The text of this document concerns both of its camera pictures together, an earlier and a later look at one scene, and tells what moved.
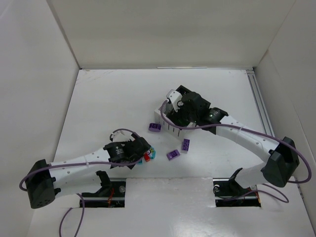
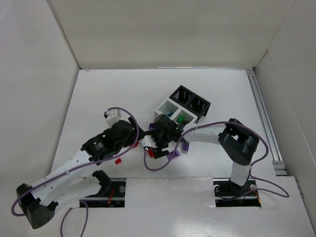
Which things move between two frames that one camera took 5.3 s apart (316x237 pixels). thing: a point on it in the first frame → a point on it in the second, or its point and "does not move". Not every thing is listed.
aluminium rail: (260, 103) does not move
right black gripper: (181, 114) → (159, 144)
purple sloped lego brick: (173, 154) does not move
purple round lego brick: (154, 127) does not move
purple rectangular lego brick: (185, 144) does not move
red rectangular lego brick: (146, 157) → (151, 153)
